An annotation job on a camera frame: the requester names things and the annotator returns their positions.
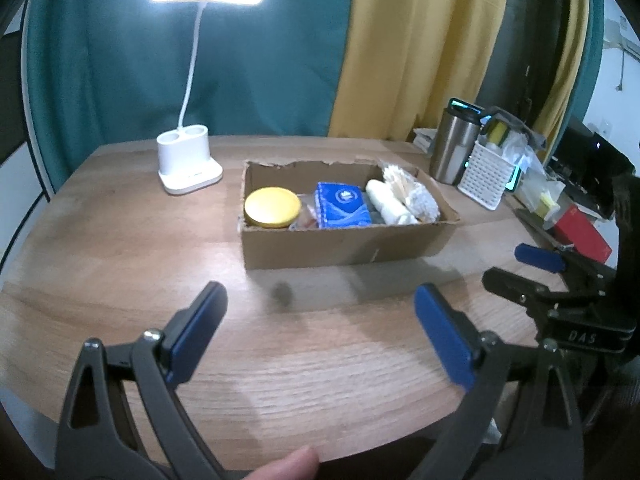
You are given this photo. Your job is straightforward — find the cotton swabs plastic bag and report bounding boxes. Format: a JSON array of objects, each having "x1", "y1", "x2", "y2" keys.
[{"x1": 382, "y1": 165, "x2": 440, "y2": 223}]

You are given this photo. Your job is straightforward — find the fingertip at bottom edge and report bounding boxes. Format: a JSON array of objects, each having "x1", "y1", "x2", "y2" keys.
[{"x1": 245, "y1": 446, "x2": 320, "y2": 480}]

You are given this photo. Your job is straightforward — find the yellow green sponge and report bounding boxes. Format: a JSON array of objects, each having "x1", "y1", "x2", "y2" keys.
[{"x1": 486, "y1": 118, "x2": 509, "y2": 146}]

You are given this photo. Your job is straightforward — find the red box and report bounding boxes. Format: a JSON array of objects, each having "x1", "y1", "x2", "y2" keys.
[{"x1": 553, "y1": 205, "x2": 612, "y2": 264}]

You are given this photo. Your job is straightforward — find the pink snack plastic bag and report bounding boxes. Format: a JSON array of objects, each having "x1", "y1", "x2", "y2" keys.
[{"x1": 288, "y1": 194, "x2": 318, "y2": 231}]

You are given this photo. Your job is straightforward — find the teal curtain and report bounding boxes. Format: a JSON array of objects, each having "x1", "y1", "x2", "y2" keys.
[{"x1": 23, "y1": 0, "x2": 352, "y2": 188}]

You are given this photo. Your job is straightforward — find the yellow curtain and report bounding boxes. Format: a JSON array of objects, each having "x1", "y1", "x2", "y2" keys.
[{"x1": 326, "y1": 0, "x2": 591, "y2": 143}]

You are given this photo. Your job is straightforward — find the brown cardboard box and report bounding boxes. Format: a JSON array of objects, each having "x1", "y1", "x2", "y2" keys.
[{"x1": 239, "y1": 159, "x2": 461, "y2": 270}]

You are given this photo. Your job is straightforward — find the white desk lamp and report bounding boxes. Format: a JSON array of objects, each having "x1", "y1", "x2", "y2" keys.
[{"x1": 151, "y1": 0, "x2": 264, "y2": 196}]

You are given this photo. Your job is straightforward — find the blue tissue pack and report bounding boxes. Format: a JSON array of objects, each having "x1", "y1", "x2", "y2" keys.
[{"x1": 314, "y1": 182, "x2": 371, "y2": 229}]

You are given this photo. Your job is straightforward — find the yellow lid jar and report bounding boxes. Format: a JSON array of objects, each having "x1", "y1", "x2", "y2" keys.
[{"x1": 244, "y1": 186, "x2": 302, "y2": 229}]

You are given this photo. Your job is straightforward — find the smartphone with lit screen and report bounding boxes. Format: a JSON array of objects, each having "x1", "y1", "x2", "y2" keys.
[{"x1": 447, "y1": 98, "x2": 483, "y2": 115}]

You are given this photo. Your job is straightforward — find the white perforated plastic basket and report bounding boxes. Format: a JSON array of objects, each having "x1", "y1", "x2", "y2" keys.
[{"x1": 457, "y1": 141, "x2": 515, "y2": 211}]

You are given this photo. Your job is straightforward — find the white socks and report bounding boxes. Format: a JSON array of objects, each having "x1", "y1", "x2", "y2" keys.
[{"x1": 364, "y1": 179, "x2": 419, "y2": 226}]

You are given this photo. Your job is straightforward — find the stainless steel tumbler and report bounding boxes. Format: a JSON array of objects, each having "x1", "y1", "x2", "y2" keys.
[{"x1": 430, "y1": 107, "x2": 482, "y2": 185}]

